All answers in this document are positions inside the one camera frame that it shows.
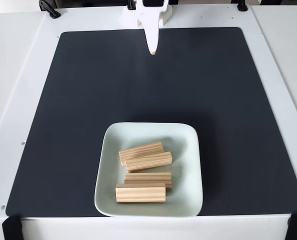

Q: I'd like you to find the grooved wooden block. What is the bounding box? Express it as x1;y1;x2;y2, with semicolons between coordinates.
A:
118;141;165;167
125;151;174;173
124;171;173;190

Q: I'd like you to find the smooth wooden block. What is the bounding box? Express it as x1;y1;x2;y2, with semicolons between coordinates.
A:
115;183;167;204

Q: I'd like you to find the pale green square plate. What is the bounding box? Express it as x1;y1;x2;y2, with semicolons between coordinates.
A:
93;121;204;218

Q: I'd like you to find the black table clamp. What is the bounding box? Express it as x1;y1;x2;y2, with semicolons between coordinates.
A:
237;0;249;12
38;0;62;20

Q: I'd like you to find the black table mat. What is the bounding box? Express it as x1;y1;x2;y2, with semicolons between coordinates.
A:
5;26;297;218

